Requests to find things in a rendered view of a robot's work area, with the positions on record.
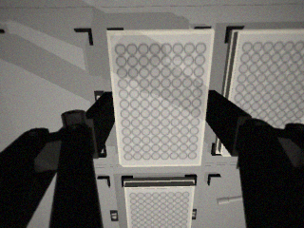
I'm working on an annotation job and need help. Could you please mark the grey deck plate with bay grid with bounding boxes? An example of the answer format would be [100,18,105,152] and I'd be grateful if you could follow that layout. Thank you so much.
[0,0,304,228]

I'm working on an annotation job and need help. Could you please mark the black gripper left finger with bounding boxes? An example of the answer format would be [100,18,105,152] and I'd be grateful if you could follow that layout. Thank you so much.
[0,91,115,228]

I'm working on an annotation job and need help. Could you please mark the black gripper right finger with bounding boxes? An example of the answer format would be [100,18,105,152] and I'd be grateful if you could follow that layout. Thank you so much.
[205,90,304,228]

